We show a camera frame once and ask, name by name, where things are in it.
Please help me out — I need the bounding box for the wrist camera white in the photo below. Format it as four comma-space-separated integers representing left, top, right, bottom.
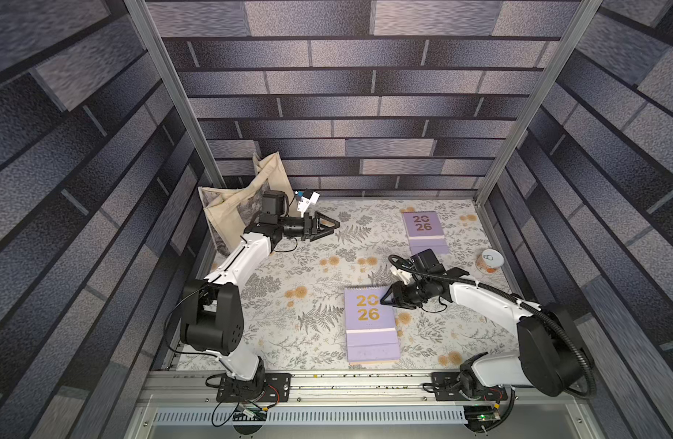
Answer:
391, 266, 416, 285
294, 190, 320, 217

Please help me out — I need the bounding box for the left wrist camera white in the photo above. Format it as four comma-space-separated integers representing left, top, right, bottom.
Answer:
294, 190, 320, 217

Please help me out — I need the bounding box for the right aluminium frame post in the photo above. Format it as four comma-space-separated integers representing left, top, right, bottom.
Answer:
474, 0, 603, 208

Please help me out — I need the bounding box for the left aluminium frame post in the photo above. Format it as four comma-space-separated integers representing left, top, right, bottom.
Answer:
124, 0, 227, 188

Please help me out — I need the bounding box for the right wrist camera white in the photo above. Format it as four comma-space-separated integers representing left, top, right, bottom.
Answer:
391, 266, 416, 285

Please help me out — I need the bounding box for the aluminium frame post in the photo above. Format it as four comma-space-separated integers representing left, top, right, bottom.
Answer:
474, 0, 603, 208
124, 0, 227, 188

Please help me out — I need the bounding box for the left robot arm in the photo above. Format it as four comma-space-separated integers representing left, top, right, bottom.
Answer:
179, 190, 340, 402

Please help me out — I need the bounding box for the beige Monet tote bag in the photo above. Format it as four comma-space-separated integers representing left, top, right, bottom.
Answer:
199, 153, 297, 257

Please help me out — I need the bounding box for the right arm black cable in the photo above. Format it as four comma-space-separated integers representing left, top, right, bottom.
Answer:
387, 253, 596, 399

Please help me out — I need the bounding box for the white orange round can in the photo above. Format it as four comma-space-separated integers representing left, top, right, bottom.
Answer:
475, 249, 505, 274

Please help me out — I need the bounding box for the purple calendar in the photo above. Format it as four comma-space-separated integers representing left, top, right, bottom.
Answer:
402, 211, 450, 255
344, 286, 401, 364

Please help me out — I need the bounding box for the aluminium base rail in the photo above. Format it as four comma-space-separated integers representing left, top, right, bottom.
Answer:
124, 369, 603, 438

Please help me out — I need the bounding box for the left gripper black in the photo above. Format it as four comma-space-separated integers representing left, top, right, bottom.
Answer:
278, 214, 339, 241

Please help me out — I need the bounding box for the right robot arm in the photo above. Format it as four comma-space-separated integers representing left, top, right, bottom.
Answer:
381, 250, 597, 400

